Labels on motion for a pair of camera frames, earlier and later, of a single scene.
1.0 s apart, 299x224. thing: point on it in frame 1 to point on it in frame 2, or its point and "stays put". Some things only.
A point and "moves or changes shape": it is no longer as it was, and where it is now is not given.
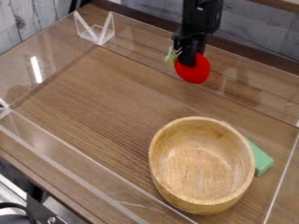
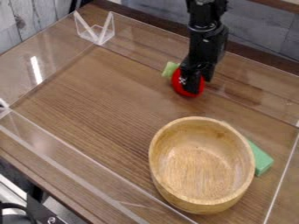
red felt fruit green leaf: (197, 73) moves or changes shape
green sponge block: (262, 159) stays put
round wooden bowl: (201, 164) stays put
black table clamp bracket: (39, 213) stays put
